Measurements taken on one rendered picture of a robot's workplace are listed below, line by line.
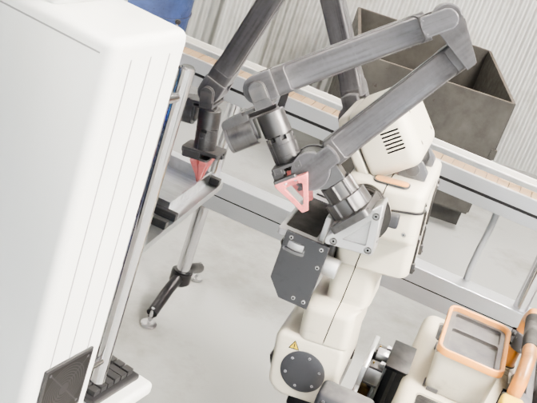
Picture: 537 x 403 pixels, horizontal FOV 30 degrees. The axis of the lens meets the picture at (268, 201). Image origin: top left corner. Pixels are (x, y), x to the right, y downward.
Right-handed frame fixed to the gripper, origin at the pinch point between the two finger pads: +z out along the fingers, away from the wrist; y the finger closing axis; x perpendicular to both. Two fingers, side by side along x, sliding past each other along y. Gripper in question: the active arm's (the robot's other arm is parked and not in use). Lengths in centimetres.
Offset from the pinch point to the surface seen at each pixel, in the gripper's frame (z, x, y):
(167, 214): 1.4, 22.4, -1.3
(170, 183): 1.5, 3.8, 6.2
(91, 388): 10, 85, -16
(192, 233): 57, -86, 29
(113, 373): 10, 78, -17
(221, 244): 87, -146, 37
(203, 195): 2.9, 1.9, -2.4
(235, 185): 34, -85, 16
